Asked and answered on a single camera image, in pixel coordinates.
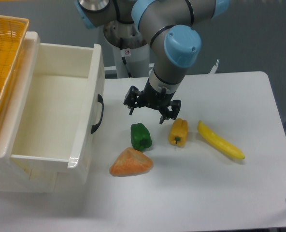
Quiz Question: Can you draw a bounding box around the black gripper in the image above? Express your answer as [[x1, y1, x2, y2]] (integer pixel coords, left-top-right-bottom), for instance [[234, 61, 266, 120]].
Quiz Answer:
[[123, 77, 181, 124]]

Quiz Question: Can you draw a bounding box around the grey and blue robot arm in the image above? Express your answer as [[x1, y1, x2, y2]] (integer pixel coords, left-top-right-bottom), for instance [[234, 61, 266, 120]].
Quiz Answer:
[[74, 0, 229, 121]]

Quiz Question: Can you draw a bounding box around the green bell pepper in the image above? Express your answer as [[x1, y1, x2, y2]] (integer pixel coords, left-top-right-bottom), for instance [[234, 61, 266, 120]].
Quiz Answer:
[[130, 123, 152, 151]]

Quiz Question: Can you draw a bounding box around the yellow bell pepper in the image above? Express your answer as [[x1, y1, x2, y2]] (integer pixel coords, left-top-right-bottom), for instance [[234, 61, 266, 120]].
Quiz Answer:
[[168, 118, 188, 147]]

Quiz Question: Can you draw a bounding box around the orange triangular fruit slice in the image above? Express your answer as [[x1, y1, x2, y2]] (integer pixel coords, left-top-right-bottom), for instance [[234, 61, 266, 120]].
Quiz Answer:
[[109, 147, 153, 176]]

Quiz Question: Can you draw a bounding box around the yellow banana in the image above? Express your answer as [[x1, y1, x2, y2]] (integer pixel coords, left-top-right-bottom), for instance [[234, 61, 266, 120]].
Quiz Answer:
[[197, 120, 245, 160]]

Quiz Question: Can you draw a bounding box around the white open drawer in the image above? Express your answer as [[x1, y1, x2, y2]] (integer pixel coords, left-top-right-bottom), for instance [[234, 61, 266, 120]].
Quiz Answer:
[[11, 43, 105, 183]]

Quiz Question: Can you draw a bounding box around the yellow woven basket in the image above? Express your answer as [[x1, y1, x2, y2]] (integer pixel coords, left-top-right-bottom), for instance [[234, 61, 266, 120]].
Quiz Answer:
[[0, 15, 29, 114]]

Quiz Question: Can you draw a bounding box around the white drawer cabinet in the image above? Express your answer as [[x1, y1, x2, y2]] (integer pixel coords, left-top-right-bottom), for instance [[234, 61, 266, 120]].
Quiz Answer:
[[0, 32, 57, 192]]

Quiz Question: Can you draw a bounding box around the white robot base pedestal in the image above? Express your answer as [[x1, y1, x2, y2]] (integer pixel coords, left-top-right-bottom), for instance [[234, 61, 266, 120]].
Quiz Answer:
[[103, 20, 150, 78]]

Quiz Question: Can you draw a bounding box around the black drawer handle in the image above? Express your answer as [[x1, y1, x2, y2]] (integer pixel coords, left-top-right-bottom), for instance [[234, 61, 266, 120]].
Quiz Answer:
[[91, 94, 104, 134]]

